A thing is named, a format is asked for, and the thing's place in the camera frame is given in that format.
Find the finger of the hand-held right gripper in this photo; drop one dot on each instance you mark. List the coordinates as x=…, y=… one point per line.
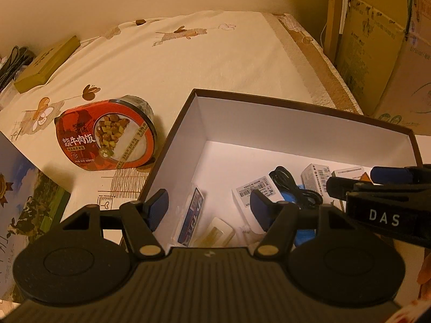
x=340, y=188
x=390, y=173

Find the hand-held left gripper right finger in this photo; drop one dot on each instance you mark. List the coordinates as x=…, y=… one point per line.
x=260, y=208

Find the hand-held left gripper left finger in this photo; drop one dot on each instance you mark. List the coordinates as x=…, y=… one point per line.
x=158, y=205

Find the small white barcode box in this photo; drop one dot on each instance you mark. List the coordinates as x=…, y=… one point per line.
x=315, y=178

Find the brown storage box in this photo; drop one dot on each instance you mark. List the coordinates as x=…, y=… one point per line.
x=235, y=121

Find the long white printed box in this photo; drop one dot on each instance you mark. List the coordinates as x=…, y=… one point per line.
x=350, y=171

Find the clear plastic case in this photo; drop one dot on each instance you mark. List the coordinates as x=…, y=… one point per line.
x=219, y=232

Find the red instant rice bowl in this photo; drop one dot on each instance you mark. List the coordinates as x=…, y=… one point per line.
x=101, y=134

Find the large cardboard box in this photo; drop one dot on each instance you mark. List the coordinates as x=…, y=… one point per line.
x=410, y=84

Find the blue milk gift carton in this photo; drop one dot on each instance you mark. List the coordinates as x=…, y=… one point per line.
x=23, y=195

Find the printed cream bedsheet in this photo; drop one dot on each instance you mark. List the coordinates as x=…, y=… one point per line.
x=202, y=57

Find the flat gold box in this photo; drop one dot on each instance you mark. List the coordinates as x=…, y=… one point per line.
x=43, y=65

